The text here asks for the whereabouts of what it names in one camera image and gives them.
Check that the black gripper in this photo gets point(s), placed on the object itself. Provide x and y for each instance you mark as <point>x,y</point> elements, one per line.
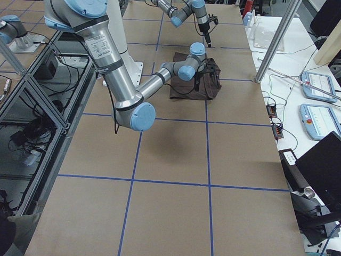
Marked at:
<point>205,29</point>
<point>198,76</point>

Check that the dark brown t-shirt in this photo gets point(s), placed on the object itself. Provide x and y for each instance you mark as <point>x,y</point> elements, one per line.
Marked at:
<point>180,89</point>

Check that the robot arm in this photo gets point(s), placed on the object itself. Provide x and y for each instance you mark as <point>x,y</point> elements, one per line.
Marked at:
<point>89,20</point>
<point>177,16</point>

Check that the clear acrylic tray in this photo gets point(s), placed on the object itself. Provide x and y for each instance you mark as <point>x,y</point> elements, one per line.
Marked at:
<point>260,30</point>

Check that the red cylinder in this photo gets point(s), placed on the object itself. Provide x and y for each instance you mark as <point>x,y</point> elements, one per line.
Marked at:
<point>248,7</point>

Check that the far blue teach pendant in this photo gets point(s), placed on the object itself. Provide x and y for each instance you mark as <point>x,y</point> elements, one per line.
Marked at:
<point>320,81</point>

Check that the blue teach pendant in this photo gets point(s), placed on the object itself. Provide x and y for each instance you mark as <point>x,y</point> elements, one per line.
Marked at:
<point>319,121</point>
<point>320,81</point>

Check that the near blue teach pendant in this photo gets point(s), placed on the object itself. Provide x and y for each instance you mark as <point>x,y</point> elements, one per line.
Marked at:
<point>319,121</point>

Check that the aluminium frame post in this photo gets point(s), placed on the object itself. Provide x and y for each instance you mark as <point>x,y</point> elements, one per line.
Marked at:
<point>278,36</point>

